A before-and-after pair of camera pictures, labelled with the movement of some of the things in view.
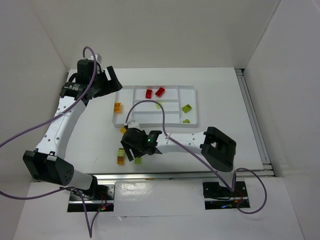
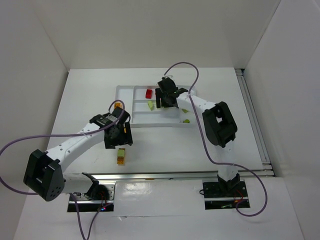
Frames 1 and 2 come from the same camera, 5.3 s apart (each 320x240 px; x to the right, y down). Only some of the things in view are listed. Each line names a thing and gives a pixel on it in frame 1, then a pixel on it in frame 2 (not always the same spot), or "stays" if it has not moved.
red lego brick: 148,93 stays
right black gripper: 132,148 → 162,97
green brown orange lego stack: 120,156 stays
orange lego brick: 117,107 stays
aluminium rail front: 182,176 stays
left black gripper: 105,81 → 119,142
